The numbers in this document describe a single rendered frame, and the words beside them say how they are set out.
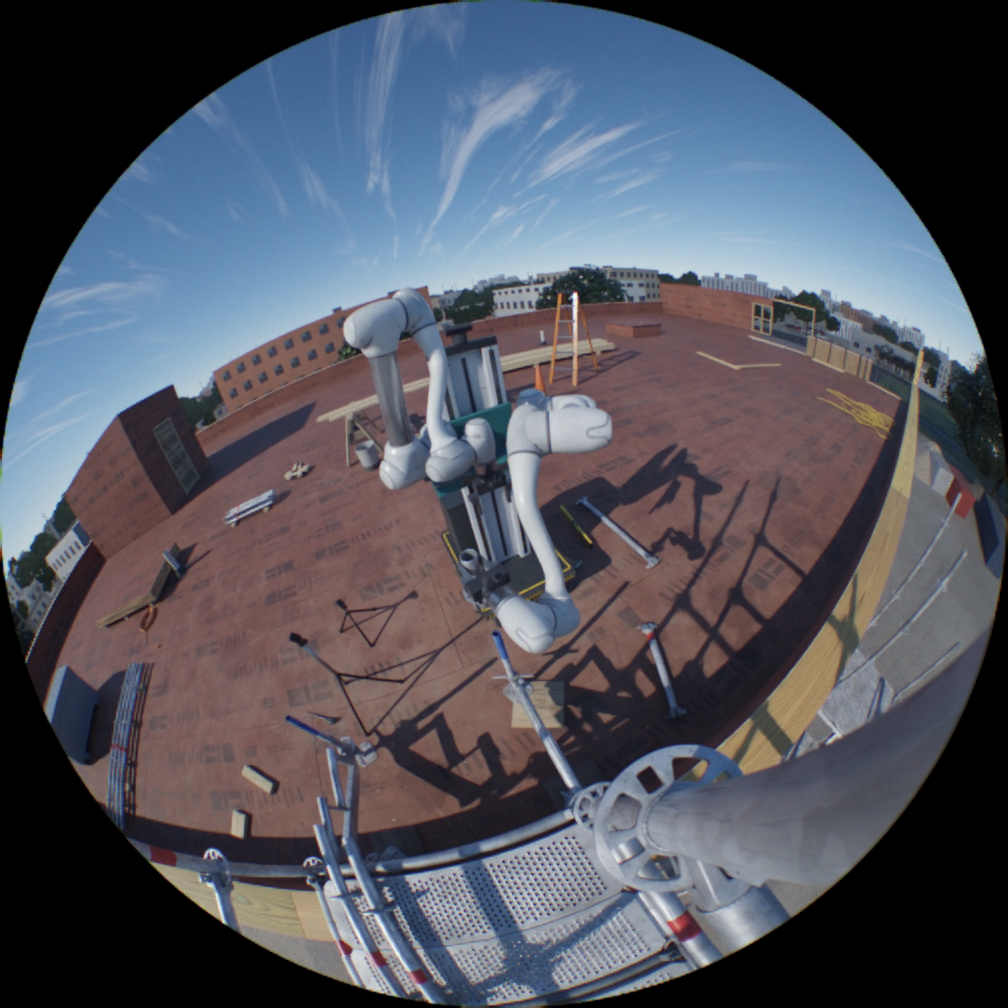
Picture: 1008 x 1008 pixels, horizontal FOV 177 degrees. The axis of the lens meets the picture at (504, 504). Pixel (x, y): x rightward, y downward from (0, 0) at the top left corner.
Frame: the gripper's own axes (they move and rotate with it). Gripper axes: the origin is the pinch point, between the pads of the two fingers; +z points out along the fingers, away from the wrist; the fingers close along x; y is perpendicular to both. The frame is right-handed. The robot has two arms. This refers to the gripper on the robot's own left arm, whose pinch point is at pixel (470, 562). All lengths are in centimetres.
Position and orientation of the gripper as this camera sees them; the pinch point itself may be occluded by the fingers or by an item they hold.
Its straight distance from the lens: 105.9
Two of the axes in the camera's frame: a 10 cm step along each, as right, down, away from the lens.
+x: 8.2, -4.5, 3.6
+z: -5.5, -4.4, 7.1
